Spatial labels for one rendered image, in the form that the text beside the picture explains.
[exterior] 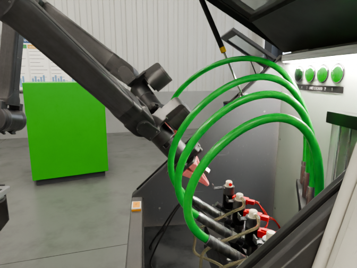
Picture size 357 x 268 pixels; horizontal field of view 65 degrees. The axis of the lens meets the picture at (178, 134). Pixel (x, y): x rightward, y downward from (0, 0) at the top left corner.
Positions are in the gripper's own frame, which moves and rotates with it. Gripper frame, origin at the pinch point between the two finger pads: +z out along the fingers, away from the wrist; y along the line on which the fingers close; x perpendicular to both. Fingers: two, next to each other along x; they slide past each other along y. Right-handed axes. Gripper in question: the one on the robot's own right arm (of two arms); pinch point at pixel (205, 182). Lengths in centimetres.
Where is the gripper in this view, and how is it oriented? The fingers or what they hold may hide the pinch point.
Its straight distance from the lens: 74.3
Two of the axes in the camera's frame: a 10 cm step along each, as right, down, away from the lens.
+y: 7.2, -6.6, -2.2
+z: 6.9, 7.3, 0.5
